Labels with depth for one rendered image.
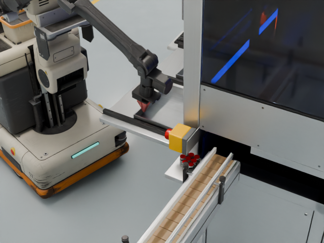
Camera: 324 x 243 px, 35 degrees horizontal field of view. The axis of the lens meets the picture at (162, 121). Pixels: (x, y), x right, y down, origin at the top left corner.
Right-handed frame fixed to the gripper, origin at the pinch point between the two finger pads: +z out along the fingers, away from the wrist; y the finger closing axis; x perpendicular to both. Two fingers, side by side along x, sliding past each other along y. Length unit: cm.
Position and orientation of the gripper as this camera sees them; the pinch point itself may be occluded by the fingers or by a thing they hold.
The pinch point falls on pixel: (144, 109)
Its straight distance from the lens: 208.7
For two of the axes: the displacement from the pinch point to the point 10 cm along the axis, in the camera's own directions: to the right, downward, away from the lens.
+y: 8.5, 4.2, -3.2
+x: 5.2, -5.4, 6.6
